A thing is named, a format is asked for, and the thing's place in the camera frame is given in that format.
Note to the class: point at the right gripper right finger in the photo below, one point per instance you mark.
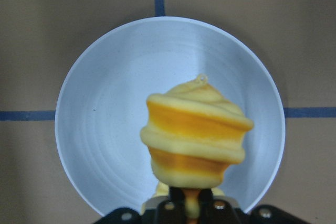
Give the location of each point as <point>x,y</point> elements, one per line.
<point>217,209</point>

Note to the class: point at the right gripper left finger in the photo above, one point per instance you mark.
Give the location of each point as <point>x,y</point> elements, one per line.
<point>171,210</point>

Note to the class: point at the yellow croissant bread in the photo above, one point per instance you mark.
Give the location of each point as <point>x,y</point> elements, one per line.
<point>193,135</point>

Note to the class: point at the blue plate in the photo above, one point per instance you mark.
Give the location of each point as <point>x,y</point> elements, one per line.
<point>101,109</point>

